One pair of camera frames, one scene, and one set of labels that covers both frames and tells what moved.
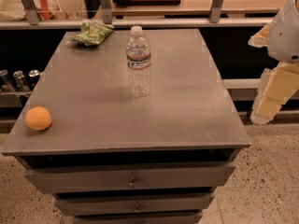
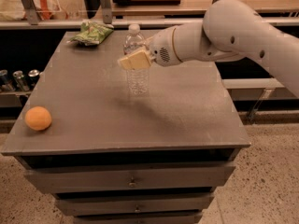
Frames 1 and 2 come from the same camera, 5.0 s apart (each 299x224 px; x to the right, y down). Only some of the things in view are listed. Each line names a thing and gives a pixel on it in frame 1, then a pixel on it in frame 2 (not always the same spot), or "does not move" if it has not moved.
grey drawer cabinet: (109, 157) does not move
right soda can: (33, 77) does not move
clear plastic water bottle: (138, 55) does not move
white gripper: (284, 36) → (163, 49)
